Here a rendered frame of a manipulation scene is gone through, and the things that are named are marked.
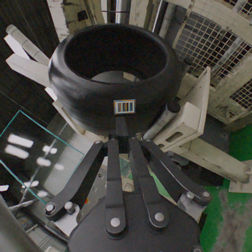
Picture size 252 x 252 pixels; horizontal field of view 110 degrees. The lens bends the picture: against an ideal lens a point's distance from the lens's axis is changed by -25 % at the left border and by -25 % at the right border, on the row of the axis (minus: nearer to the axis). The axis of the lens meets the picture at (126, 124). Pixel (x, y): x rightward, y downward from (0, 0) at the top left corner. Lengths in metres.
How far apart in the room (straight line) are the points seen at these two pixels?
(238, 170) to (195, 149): 0.41
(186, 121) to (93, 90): 0.29
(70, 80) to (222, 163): 0.98
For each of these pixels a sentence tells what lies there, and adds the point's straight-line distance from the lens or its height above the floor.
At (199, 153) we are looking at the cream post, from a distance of 0.85.
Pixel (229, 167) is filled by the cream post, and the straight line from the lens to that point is 1.02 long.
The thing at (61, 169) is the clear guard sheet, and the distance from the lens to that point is 1.14.
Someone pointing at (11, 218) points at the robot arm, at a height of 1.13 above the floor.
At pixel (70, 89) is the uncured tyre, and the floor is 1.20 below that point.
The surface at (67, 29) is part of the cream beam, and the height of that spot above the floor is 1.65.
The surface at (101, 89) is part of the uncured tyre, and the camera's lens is 0.35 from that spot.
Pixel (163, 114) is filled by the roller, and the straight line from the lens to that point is 0.40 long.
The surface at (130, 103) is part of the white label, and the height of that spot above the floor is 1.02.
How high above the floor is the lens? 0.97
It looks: 6 degrees up
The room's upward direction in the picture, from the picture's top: 63 degrees counter-clockwise
